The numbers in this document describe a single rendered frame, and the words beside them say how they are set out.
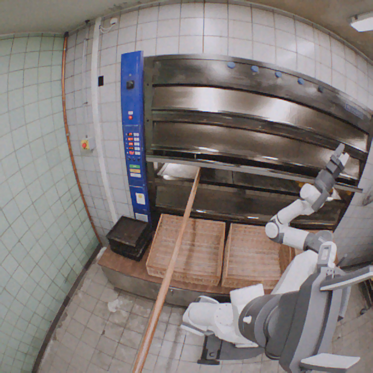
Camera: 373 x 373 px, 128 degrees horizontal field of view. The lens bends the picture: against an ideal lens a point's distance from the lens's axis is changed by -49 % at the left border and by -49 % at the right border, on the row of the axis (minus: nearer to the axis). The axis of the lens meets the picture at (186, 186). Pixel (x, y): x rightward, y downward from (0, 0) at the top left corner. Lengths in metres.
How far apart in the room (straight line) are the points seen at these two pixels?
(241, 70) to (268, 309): 1.14
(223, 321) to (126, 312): 1.62
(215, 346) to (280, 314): 1.47
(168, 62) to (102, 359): 2.53
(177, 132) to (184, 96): 0.25
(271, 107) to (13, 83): 1.81
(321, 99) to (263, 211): 1.01
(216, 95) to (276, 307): 1.09
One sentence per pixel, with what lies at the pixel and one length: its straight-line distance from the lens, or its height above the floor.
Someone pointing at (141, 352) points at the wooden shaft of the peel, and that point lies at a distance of 0.65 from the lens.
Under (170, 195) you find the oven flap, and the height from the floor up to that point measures 1.03.
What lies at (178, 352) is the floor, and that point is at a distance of 1.84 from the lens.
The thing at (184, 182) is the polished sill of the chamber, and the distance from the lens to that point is 1.32.
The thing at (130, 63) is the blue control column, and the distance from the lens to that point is 1.27.
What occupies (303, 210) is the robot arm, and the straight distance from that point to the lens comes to 0.84.
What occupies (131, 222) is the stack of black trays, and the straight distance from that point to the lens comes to 1.55.
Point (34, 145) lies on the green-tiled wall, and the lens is 1.55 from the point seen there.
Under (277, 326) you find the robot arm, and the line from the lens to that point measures 0.23.
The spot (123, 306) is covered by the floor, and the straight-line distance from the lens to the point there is 2.01.
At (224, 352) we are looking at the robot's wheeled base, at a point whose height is 0.17.
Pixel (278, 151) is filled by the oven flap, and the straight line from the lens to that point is 1.24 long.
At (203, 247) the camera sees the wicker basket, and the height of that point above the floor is 0.59.
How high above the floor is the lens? 1.84
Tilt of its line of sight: 31 degrees down
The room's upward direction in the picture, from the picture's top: 2 degrees clockwise
